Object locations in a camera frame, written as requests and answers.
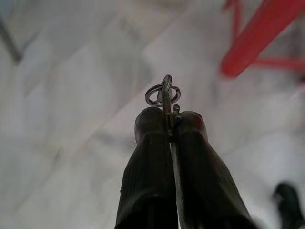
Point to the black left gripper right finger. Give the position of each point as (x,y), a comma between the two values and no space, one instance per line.
(202,176)

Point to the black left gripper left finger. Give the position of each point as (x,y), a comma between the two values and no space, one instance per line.
(147,171)

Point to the red plastic stool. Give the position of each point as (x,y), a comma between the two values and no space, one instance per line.
(259,31)

